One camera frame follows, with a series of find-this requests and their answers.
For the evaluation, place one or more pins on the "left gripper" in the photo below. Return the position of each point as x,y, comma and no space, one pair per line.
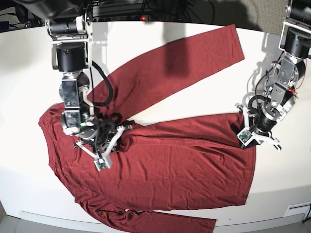
261,126

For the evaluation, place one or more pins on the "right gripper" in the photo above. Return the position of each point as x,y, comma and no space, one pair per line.
101,137

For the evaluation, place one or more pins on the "dark red long-sleeve shirt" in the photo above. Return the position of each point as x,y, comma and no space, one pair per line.
186,164

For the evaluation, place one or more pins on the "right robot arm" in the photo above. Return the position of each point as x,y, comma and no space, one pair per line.
69,24

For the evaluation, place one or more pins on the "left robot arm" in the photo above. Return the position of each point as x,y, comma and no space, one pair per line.
281,81

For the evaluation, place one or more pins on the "black power strip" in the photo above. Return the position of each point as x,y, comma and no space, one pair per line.
122,18

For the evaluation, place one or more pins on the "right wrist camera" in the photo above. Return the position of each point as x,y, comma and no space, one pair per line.
103,163

